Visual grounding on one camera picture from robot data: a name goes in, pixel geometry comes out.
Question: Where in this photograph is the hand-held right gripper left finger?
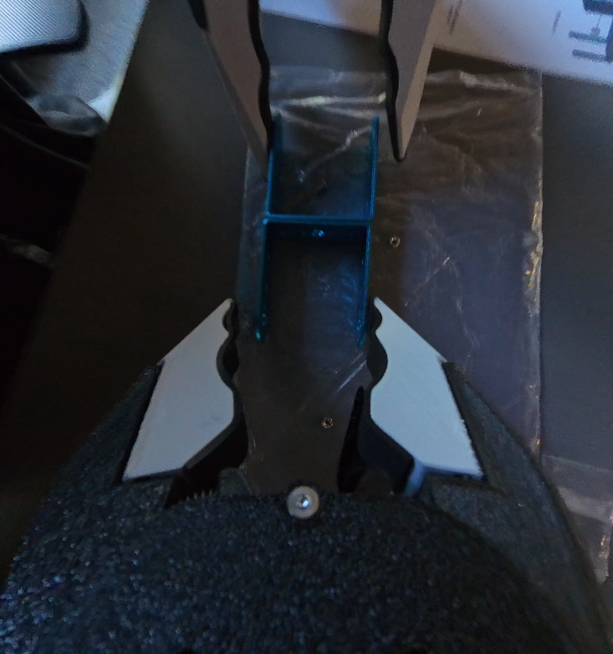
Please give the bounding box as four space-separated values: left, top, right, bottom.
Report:
123 299 243 483

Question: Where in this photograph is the grey desk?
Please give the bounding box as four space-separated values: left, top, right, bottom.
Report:
0 0 613 654

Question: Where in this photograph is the large clear plastic bag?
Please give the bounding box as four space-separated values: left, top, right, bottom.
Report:
234 65 545 463
537 449 613 584

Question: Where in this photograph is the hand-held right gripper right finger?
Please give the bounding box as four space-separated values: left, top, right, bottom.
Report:
368 298 484 496

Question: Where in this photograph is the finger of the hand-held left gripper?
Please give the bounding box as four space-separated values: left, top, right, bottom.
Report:
380 0 438 161
204 0 277 159

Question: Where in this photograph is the white instruction manual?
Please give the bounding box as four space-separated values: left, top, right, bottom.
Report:
258 0 613 89

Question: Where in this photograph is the blue metal U bracket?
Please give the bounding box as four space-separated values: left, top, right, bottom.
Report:
264 113 380 225
250 215 374 351

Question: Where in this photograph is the person's clothed body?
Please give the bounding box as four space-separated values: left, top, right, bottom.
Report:
0 51 109 461

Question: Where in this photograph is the black office chair with armrests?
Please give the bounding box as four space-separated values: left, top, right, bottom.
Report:
0 0 91 56

